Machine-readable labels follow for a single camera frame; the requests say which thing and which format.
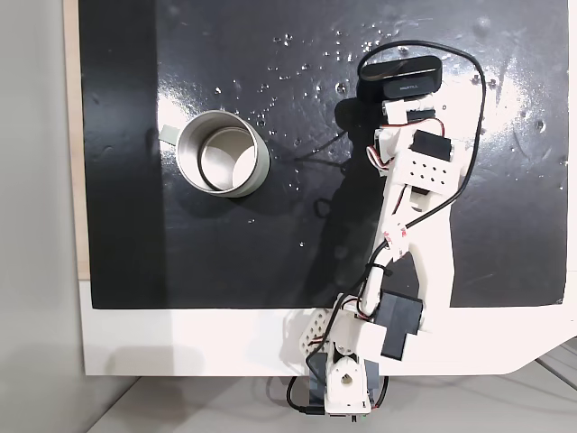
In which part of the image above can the pale green metal cup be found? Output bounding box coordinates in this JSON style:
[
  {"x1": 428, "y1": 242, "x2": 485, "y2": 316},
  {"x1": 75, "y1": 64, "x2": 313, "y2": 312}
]
[{"x1": 158, "y1": 110, "x2": 272, "y2": 200}]

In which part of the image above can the black glossy table mat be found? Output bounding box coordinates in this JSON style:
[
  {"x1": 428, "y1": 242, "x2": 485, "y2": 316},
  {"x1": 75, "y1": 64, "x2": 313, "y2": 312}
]
[{"x1": 78, "y1": 0, "x2": 569, "y2": 310}]

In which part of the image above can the beige wooden board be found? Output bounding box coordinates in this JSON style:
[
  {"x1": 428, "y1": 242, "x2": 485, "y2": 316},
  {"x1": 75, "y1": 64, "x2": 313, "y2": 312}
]
[{"x1": 64, "y1": 0, "x2": 92, "y2": 281}]

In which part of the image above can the black oval camera box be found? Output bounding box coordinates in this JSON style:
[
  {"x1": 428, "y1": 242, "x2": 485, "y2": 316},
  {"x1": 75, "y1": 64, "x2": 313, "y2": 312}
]
[{"x1": 357, "y1": 55, "x2": 444, "y2": 106}]

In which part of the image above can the black camera cable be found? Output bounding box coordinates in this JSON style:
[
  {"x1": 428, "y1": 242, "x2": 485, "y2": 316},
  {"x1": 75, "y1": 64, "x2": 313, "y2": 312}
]
[{"x1": 287, "y1": 40, "x2": 488, "y2": 419}]

